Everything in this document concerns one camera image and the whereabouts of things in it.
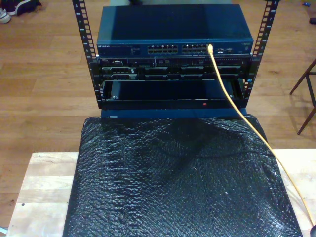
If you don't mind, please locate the black textured bubble mat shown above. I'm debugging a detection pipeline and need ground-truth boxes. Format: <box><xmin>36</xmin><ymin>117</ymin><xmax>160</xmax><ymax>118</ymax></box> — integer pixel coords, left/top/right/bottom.
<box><xmin>63</xmin><ymin>115</ymin><xmax>304</xmax><ymax>237</ymax></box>

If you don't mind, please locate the dark sneaker white sole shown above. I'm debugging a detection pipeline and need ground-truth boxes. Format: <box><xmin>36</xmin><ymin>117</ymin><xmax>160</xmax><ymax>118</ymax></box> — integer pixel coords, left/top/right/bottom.
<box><xmin>4</xmin><ymin>0</ymin><xmax>42</xmax><ymax>17</ymax></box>

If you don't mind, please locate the black rack server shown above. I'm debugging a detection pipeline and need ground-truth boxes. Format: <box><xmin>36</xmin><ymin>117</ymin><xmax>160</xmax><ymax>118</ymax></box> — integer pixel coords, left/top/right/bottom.
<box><xmin>97</xmin><ymin>57</ymin><xmax>252</xmax><ymax>81</ymax></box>

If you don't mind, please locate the blue network switch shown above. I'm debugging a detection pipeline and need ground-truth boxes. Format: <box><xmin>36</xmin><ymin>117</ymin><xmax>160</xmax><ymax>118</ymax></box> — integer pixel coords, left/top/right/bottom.
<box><xmin>96</xmin><ymin>4</ymin><xmax>254</xmax><ymax>59</ymax></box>

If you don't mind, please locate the yellow network cable clear plug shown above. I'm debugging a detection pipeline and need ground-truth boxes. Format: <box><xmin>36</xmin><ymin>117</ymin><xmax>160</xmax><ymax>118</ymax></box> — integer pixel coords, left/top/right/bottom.
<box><xmin>206</xmin><ymin>43</ymin><xmax>315</xmax><ymax>227</ymax></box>

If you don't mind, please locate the black rack tray red dot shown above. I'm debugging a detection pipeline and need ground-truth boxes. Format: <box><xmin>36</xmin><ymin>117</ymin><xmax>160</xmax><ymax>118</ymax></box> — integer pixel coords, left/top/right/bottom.
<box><xmin>97</xmin><ymin>79</ymin><xmax>250</xmax><ymax>111</ymax></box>

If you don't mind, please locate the dark blue flat rack unit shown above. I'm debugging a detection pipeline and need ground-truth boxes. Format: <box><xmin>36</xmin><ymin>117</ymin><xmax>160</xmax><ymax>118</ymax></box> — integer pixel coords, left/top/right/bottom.
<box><xmin>100</xmin><ymin>106</ymin><xmax>250</xmax><ymax>119</ymax></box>

